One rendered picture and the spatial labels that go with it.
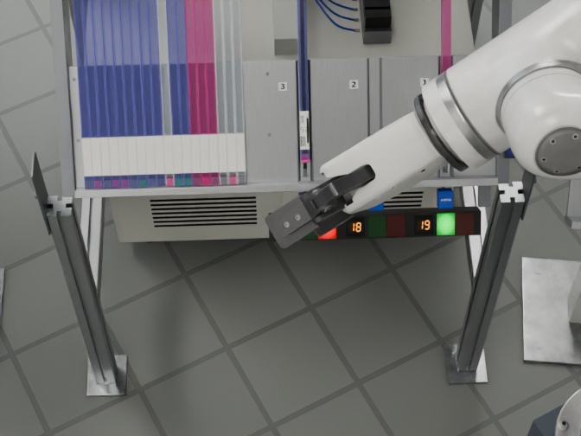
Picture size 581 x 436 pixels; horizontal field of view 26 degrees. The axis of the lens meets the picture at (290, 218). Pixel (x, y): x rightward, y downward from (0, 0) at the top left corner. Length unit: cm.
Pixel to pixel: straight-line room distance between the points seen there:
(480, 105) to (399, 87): 94
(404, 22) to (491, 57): 129
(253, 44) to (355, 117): 38
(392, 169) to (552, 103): 15
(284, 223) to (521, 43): 25
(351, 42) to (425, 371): 73
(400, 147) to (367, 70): 92
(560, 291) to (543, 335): 12
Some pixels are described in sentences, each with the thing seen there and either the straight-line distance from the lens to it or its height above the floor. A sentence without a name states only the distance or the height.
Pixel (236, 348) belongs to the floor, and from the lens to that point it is 264.
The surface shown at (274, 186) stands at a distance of 196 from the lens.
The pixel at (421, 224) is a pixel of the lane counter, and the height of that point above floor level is 66.
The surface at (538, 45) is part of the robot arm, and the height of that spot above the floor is 159.
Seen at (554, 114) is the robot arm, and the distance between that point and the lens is 97.
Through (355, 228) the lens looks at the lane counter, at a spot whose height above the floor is 65.
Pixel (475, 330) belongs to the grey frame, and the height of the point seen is 19.
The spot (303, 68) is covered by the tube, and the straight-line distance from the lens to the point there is 194.
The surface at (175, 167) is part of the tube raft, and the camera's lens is 197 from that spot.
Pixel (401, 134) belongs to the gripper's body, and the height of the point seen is 152.
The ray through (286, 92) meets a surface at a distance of 196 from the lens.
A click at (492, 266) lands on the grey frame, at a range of 226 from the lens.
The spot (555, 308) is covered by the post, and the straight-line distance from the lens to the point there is 273.
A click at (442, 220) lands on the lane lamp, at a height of 66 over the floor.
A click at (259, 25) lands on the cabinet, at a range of 231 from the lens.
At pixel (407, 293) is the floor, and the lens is 271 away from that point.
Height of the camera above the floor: 236
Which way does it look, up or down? 57 degrees down
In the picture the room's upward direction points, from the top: straight up
